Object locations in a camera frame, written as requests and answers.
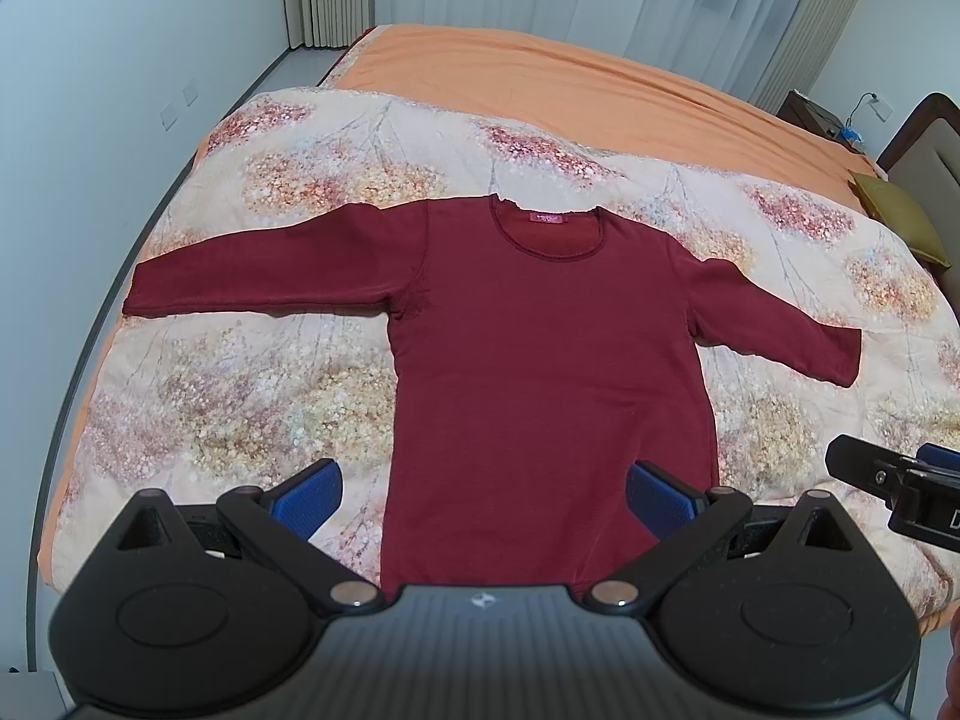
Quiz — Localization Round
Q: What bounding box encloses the dark red long-sleeve shirt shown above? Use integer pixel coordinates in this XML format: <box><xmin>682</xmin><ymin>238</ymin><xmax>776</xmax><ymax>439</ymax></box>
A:
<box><xmin>124</xmin><ymin>195</ymin><xmax>862</xmax><ymax>593</ymax></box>

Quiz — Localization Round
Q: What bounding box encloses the floral beige quilt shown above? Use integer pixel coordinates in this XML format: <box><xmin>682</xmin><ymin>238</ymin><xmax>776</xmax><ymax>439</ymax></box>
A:
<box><xmin>37</xmin><ymin>88</ymin><xmax>958</xmax><ymax>589</ymax></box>

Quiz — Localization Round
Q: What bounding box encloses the olive green pillow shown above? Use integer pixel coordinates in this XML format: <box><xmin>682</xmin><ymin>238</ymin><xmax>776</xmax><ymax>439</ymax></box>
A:
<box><xmin>851</xmin><ymin>172</ymin><xmax>952</xmax><ymax>270</ymax></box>

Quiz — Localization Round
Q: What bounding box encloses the brown padded headboard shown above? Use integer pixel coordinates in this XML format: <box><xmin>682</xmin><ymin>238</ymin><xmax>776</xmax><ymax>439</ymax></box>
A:
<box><xmin>875</xmin><ymin>91</ymin><xmax>960</xmax><ymax>272</ymax></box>

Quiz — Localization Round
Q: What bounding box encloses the dark wooden nightstand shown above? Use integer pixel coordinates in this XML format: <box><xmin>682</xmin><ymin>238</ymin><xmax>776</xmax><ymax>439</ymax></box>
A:
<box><xmin>778</xmin><ymin>89</ymin><xmax>877</xmax><ymax>154</ymax></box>

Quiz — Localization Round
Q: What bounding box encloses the orange bed sheet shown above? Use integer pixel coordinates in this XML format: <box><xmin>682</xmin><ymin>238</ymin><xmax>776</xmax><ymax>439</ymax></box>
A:
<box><xmin>325</xmin><ymin>25</ymin><xmax>874</xmax><ymax>211</ymax></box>

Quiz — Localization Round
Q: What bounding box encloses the beige side curtain right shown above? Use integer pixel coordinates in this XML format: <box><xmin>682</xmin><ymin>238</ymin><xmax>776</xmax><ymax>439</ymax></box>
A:
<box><xmin>748</xmin><ymin>0</ymin><xmax>859</xmax><ymax>114</ymax></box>

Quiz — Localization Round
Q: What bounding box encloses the white wall socket with cable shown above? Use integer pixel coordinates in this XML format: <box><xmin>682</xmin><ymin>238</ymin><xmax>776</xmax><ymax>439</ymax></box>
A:
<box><xmin>841</xmin><ymin>91</ymin><xmax>892</xmax><ymax>143</ymax></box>

